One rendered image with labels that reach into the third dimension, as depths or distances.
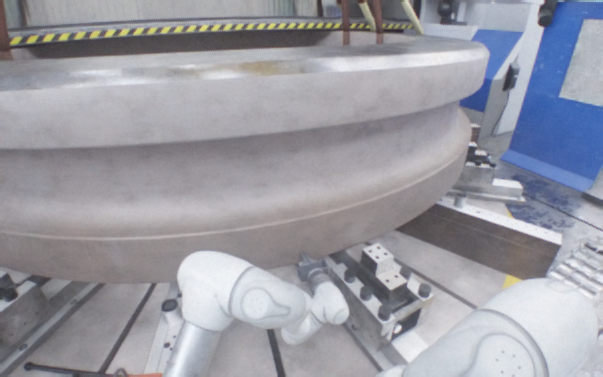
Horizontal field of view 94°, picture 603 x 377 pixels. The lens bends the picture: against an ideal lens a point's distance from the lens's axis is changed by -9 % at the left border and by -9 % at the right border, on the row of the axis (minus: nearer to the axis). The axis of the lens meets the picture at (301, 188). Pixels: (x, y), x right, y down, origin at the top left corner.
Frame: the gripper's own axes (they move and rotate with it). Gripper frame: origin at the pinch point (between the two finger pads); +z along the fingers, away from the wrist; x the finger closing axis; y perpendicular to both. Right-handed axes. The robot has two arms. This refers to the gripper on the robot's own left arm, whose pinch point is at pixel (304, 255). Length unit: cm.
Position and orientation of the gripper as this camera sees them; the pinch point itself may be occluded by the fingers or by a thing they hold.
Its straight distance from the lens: 148.9
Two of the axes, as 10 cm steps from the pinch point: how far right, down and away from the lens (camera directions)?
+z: -3.6, -4.5, 8.2
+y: 0.0, -8.7, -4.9
